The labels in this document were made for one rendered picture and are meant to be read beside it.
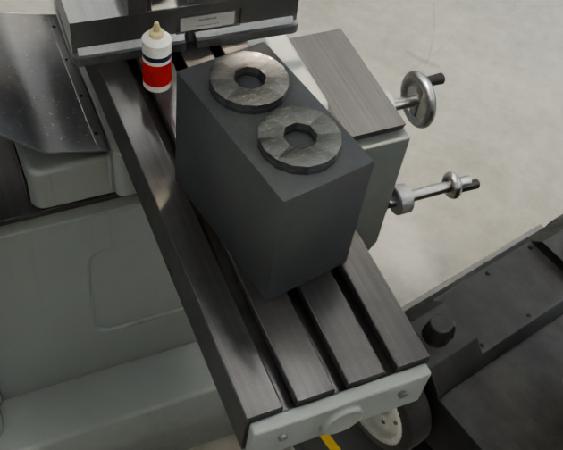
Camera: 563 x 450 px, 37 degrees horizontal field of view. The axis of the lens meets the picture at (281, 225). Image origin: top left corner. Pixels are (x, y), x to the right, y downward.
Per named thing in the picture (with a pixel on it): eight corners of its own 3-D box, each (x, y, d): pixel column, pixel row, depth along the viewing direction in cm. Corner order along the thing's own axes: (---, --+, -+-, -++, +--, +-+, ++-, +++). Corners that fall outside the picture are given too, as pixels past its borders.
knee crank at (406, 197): (468, 177, 178) (476, 157, 174) (483, 197, 175) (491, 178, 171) (377, 201, 171) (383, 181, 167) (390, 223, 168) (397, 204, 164)
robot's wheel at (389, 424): (416, 458, 145) (447, 405, 130) (395, 473, 143) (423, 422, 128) (345, 370, 154) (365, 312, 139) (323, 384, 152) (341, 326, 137)
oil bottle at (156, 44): (166, 71, 122) (166, 10, 114) (175, 90, 120) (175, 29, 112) (138, 77, 121) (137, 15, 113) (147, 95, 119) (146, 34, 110)
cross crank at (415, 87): (415, 96, 179) (430, 54, 169) (443, 136, 172) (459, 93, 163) (348, 112, 173) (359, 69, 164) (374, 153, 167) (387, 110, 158)
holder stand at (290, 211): (252, 147, 115) (265, 30, 99) (347, 262, 105) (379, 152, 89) (173, 179, 110) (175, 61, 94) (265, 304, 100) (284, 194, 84)
